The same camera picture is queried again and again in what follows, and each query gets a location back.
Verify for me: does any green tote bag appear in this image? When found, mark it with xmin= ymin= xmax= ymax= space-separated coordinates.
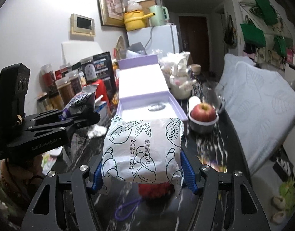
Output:
xmin=241 ymin=15 xmax=266 ymax=48

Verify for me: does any yellow pot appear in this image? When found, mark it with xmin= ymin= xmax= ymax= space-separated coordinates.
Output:
xmin=123 ymin=10 xmax=155 ymax=31

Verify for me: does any wall intercom panel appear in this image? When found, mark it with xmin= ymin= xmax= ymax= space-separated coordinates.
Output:
xmin=70 ymin=14 xmax=95 ymax=37

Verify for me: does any white purple GOZK snack packet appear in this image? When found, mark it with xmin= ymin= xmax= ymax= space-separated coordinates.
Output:
xmin=61 ymin=85 xmax=98 ymax=121

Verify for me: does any dark jar white lid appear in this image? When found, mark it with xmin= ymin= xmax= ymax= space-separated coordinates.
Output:
xmin=81 ymin=56 xmax=97 ymax=84

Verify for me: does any purple sachet with tassel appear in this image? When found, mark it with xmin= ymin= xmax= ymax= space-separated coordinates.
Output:
xmin=115 ymin=197 xmax=143 ymax=221

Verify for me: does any clear plastic bag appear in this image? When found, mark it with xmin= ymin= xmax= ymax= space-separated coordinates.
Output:
xmin=158 ymin=52 xmax=191 ymax=76

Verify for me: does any white printed bread packet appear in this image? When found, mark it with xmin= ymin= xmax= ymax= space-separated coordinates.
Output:
xmin=100 ymin=115 xmax=184 ymax=194

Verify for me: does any red apple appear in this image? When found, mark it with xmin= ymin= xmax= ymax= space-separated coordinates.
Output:
xmin=190 ymin=103 xmax=217 ymax=122

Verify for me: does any open lavender gift box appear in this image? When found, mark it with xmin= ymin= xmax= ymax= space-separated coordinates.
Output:
xmin=117 ymin=55 xmax=187 ymax=121

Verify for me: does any black printed package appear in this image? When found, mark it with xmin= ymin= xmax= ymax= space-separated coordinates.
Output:
xmin=93 ymin=52 xmax=117 ymax=100

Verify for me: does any red fuzzy scrunchie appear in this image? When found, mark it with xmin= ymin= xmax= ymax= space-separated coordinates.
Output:
xmin=138 ymin=182 xmax=171 ymax=199

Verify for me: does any red plastic container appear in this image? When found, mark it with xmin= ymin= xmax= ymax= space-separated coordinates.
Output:
xmin=95 ymin=79 xmax=110 ymax=107

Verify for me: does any grey leaf pattern cushion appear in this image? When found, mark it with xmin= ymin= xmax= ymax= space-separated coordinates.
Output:
xmin=220 ymin=53 xmax=295 ymax=175

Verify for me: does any white mini fridge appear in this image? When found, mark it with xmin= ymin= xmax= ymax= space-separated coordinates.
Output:
xmin=127 ymin=24 xmax=180 ymax=55

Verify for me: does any glass mug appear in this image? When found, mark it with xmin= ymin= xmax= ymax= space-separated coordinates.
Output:
xmin=202 ymin=81 xmax=226 ymax=114

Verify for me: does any blue white medicine box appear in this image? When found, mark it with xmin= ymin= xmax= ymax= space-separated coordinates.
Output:
xmin=94 ymin=95 xmax=110 ymax=126

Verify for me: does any light green kettle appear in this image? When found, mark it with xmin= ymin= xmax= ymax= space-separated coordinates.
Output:
xmin=148 ymin=5 xmax=169 ymax=27

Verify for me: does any framed picture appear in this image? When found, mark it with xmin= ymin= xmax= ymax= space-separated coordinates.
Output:
xmin=97 ymin=0 xmax=125 ymax=28

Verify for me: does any grey metal bowl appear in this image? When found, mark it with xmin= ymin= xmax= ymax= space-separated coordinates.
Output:
xmin=188 ymin=112 xmax=219 ymax=134

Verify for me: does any crumpled white tissue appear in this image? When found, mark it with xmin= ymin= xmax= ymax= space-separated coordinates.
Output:
xmin=87 ymin=124 xmax=107 ymax=139

